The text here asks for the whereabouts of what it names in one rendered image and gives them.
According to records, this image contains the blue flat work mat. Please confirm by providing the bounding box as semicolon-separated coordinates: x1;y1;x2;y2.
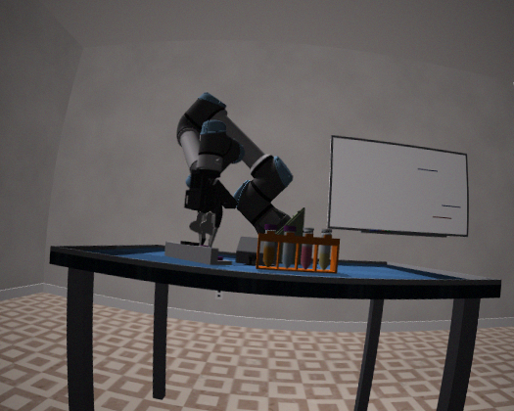
124;251;438;280

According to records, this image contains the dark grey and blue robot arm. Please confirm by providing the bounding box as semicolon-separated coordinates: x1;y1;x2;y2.
176;92;293;234

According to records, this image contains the orange tube rack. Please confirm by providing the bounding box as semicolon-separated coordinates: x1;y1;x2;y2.
256;231;340;273

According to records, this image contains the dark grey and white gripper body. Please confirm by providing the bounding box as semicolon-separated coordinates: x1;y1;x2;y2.
184;168;221;213

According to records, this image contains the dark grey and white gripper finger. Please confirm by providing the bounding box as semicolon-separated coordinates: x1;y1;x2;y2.
200;203;223;247
190;210;207;245

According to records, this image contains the black table edge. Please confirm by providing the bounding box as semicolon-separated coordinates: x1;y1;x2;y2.
50;245;501;285

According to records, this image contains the white button housing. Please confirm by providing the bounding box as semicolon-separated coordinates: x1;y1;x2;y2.
236;237;278;266

